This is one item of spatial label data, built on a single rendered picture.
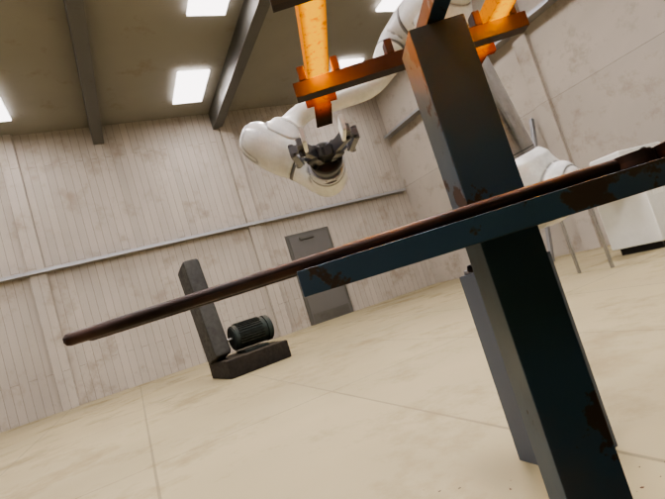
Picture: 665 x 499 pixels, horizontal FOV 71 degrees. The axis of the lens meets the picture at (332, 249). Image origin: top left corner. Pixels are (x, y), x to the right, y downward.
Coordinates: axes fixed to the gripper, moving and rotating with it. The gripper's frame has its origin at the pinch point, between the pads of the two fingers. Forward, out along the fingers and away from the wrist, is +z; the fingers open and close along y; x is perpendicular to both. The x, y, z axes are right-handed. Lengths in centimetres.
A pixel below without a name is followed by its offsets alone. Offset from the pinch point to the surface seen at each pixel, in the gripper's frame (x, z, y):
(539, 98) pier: 183, -720, -433
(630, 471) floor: -97, -42, -53
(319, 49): -1.0, 32.3, -0.4
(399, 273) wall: -44, -1112, -151
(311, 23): -1.0, 37.9, 0.2
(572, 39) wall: 241, -646, -476
